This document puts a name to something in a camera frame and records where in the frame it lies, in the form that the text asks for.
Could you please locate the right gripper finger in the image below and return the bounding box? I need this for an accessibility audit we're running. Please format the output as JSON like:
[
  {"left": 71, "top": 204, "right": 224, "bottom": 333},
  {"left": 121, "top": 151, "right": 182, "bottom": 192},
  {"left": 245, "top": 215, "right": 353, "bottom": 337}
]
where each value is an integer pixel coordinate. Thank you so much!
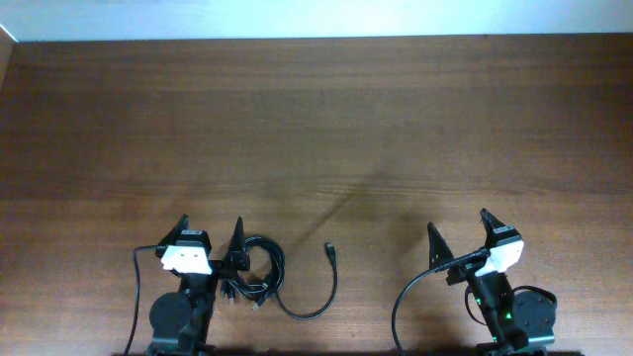
[
  {"left": 480, "top": 209, "right": 507, "bottom": 247},
  {"left": 427, "top": 222, "right": 454, "bottom": 269}
]

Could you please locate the right camera cable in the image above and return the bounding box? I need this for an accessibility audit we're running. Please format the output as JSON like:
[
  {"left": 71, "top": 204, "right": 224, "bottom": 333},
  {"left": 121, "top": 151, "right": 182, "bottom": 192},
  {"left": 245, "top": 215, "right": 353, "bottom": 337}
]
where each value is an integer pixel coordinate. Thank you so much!
[{"left": 391, "top": 248, "right": 491, "bottom": 356}]

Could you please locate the black cable bundle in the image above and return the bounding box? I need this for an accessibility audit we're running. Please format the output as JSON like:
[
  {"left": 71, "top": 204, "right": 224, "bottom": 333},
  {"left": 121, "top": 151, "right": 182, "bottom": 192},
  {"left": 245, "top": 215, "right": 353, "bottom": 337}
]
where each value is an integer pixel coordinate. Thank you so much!
[{"left": 219, "top": 234, "right": 339, "bottom": 321}]

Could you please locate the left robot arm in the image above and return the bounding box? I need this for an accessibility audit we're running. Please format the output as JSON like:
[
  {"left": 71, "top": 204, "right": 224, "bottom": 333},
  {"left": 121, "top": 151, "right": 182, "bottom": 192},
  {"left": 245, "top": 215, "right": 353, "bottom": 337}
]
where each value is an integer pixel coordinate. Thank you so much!
[{"left": 147, "top": 215, "right": 250, "bottom": 355}]

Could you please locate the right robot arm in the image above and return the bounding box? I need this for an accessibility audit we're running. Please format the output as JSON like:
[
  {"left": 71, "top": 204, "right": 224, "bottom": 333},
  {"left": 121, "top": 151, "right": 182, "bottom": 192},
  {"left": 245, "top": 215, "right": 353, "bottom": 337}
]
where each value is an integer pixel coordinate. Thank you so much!
[{"left": 427, "top": 209, "right": 558, "bottom": 356}]

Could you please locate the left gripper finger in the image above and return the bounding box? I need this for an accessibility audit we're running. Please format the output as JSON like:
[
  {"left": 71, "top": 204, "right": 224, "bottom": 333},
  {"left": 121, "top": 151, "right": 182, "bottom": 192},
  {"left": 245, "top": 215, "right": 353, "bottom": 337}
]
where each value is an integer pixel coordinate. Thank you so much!
[
  {"left": 155, "top": 214, "right": 189, "bottom": 257},
  {"left": 226, "top": 217, "right": 246, "bottom": 255}
]

